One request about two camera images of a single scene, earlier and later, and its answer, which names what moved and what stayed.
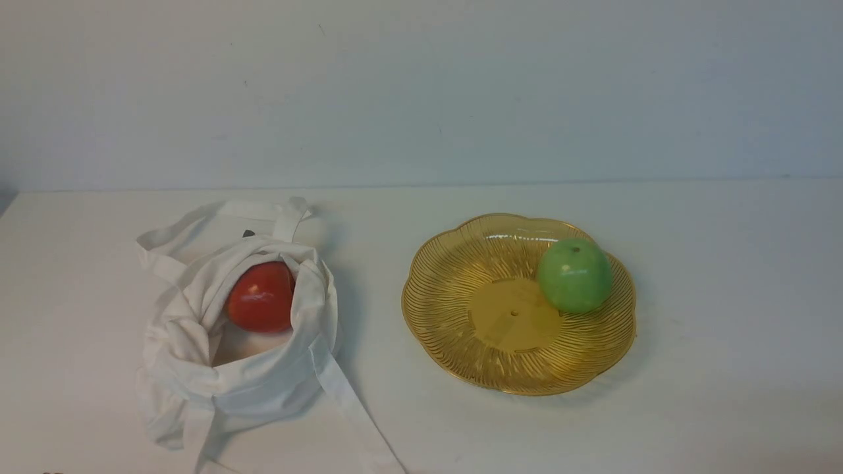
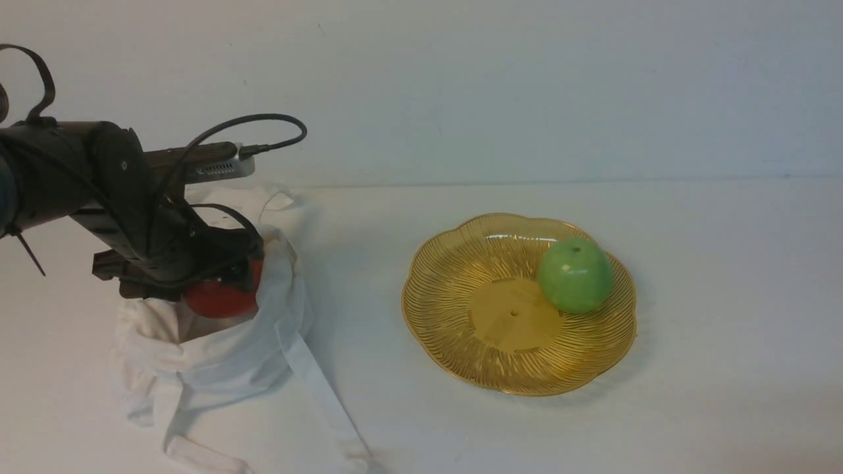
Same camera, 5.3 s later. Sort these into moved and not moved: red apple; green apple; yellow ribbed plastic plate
Moved: red apple
Not moved: green apple; yellow ribbed plastic plate
